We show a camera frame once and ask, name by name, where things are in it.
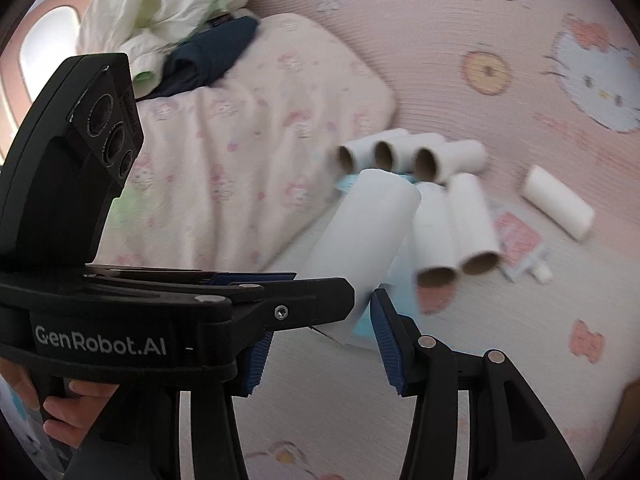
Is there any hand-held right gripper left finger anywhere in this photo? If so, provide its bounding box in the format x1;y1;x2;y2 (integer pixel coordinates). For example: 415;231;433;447
172;332;275;480

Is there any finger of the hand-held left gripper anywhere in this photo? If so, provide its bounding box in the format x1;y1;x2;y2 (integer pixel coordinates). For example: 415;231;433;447
82;264;299;292
164;277;357;333

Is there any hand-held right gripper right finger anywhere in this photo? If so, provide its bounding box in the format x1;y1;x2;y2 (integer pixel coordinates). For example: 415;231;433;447
369;288;586;480

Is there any person's left hand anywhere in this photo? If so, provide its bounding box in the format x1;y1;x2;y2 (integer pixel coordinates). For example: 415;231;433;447
0;358;122;451

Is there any light blue plastic packet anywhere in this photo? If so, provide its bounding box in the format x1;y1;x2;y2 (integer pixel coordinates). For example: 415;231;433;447
334;170;426;348

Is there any pink printed pillow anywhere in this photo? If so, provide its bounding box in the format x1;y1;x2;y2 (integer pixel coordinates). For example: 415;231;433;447
95;12;396;271

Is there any pink spouted pouch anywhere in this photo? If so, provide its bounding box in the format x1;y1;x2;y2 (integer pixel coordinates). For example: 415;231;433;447
492;210;553;285

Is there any navy blue cloth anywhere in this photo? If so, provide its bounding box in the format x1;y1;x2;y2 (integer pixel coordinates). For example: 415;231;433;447
135;15;261;101

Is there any white crumpled clothing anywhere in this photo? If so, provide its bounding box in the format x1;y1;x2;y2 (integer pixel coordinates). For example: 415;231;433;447
75;0;256;86

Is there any pink white printed blanket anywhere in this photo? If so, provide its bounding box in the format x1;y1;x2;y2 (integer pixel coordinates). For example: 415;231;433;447
0;0;640;480

